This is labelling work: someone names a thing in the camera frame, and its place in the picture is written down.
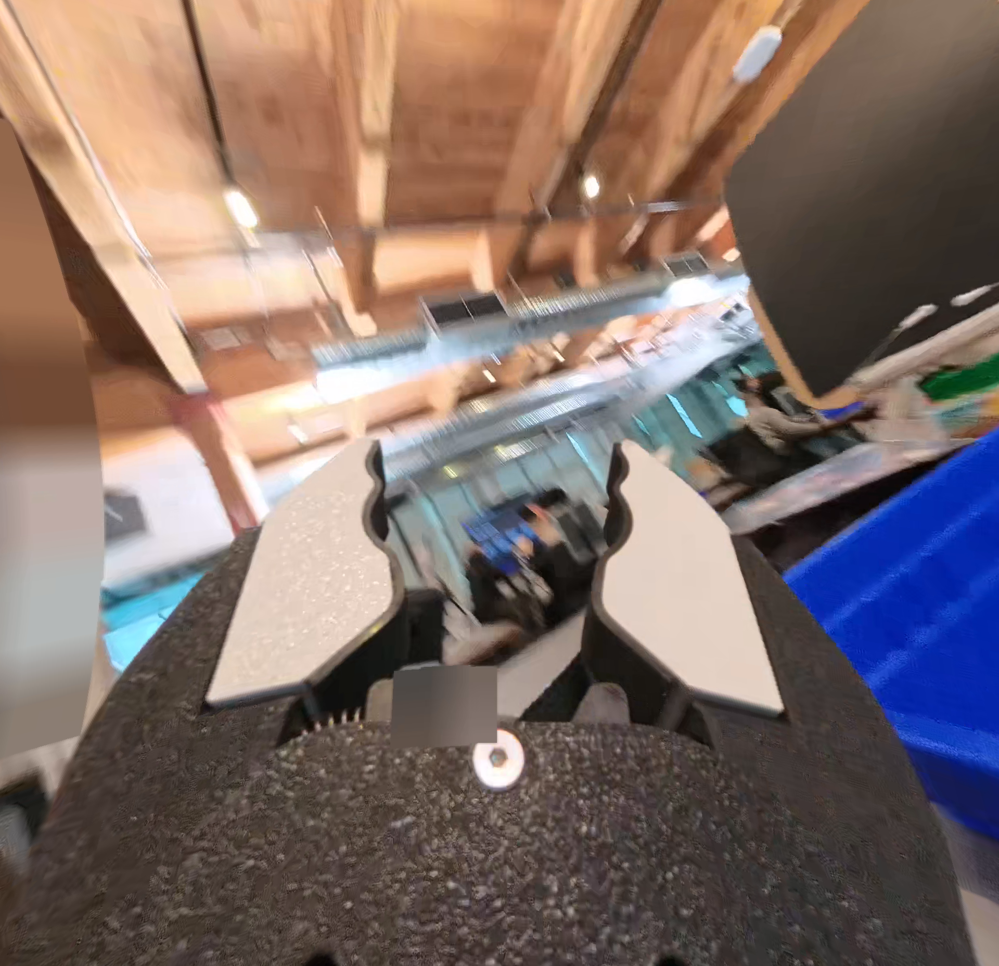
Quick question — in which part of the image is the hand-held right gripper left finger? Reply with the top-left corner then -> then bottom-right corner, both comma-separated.
203,441 -> 404,710

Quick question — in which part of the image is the white ceiling sensor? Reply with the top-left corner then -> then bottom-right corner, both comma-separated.
734,27 -> 782,82

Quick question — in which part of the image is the black board with wooden edge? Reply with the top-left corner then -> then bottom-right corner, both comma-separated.
723,0 -> 999,413

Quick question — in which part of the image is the silver ventilation duct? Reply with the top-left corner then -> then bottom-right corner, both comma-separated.
313,267 -> 750,377

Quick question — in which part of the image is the blue plastic bin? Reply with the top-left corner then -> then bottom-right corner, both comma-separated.
781,428 -> 999,842

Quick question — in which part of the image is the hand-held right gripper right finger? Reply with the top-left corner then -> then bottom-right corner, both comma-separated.
586,441 -> 786,717

